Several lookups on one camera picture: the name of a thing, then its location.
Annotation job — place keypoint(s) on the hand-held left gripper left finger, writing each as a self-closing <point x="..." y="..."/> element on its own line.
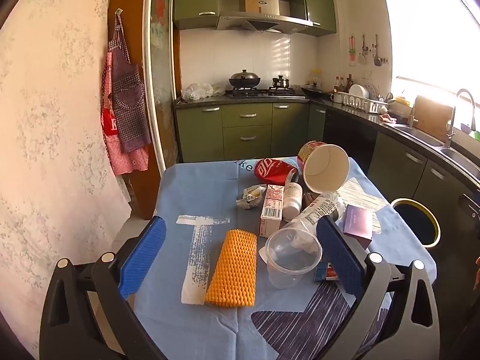
<point x="144" y="251"/>

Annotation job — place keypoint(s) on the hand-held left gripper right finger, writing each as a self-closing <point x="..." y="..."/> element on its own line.
<point x="339" y="251"/>

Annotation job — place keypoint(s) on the purple box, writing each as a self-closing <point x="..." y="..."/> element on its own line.
<point x="356" y="221"/>

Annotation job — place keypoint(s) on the crushed clear plastic bottle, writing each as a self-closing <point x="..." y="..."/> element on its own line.
<point x="318" y="210"/>

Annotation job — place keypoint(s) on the clear plastic cup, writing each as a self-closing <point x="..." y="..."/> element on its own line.
<point x="288" y="266"/>

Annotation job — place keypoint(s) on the yellow rimmed trash bin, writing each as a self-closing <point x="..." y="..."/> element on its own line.
<point x="416" y="221"/>

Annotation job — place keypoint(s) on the white plastic bottle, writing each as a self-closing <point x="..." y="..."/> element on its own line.
<point x="292" y="198"/>

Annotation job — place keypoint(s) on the pink white milk carton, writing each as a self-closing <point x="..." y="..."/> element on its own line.
<point x="272" y="210"/>

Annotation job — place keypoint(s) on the paper noodle bowl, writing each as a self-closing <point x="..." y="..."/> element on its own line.
<point x="324" y="168"/>

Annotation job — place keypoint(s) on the orange foam fruit net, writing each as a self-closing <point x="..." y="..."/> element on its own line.
<point x="232" y="270"/>

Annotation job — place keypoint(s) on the food wrapper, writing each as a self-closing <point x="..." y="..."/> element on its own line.
<point x="249" y="197"/>

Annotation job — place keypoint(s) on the red soda can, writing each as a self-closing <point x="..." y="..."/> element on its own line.
<point x="270" y="170"/>

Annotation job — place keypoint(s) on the person's right hand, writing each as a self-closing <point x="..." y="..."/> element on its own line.
<point x="477" y="270"/>

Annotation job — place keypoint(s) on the green cup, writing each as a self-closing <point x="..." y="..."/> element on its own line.
<point x="476" y="134"/>

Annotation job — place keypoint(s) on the tall steel faucet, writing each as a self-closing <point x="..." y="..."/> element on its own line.
<point x="451" y="127"/>

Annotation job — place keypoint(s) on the blue star print tablecloth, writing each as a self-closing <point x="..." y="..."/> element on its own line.
<point x="210" y="195"/>

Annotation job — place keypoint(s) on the steel double sink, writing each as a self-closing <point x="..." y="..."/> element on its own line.
<point x="423" y="137"/>

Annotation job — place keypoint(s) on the red checkered apron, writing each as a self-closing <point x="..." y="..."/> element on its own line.
<point x="123" y="161"/>

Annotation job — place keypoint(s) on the wooden cutting board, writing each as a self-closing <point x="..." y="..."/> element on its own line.
<point x="433" y="118"/>

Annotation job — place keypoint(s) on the black built-in appliance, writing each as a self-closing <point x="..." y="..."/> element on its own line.
<point x="348" y="142"/>

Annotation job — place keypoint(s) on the small steel faucet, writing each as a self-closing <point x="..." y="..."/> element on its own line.
<point x="411" y="116"/>

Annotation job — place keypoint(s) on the pink cloth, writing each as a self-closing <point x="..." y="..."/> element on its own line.
<point x="388" y="118"/>

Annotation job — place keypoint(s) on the black kitchen countertop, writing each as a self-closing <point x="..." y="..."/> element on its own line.
<point x="337" y="107"/>

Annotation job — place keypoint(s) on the white dish rack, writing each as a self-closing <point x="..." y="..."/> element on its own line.
<point x="362" y="105"/>

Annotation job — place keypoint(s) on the purple checkered apron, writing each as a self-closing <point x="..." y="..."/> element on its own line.
<point x="129" y="101"/>

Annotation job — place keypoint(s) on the white mug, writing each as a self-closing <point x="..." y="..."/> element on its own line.
<point x="336" y="98"/>

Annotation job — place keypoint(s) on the black frying pan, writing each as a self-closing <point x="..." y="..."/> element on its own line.
<point x="312" y="92"/>

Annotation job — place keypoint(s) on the stack of white plates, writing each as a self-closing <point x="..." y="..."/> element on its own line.
<point x="360" y="90"/>

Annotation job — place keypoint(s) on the green lower kitchen cabinets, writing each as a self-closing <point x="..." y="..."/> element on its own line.
<point x="243" y="116"/>

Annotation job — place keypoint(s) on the white plastic bag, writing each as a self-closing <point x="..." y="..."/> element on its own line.
<point x="198" y="92"/>

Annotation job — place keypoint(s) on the group of condiment bottles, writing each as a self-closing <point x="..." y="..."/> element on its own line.
<point x="343" y="82"/>

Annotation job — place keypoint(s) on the gas stove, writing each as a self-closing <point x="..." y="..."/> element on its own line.
<point x="262" y="92"/>

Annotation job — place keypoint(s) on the window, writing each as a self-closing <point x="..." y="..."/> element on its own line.
<point x="431" y="37"/>

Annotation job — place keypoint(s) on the hanging kitchen utensils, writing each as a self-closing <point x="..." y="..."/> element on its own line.
<point x="362" y="56"/>

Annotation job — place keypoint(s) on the black wok with lid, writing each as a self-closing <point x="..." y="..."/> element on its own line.
<point x="244" y="79"/>

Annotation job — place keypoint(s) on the steel range hood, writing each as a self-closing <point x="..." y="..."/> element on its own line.
<point x="262" y="20"/>

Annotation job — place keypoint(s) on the wall hook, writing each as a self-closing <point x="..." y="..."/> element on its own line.
<point x="118" y="10"/>

